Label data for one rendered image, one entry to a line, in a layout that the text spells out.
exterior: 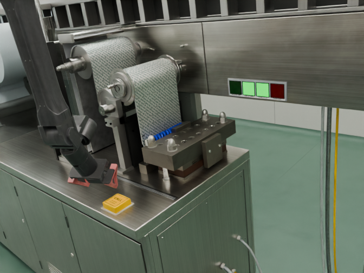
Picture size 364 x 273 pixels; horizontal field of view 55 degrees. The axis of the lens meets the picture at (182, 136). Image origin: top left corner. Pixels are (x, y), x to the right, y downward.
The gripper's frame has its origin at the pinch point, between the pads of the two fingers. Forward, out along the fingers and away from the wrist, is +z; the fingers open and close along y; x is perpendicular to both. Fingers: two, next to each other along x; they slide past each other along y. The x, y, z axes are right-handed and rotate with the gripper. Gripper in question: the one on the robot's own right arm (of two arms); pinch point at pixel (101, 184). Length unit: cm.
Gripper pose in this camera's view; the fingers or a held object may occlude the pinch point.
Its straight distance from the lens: 109.7
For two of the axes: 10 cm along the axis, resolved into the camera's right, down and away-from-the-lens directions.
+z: 2.5, 6.1, 7.5
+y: -9.5, 0.0, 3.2
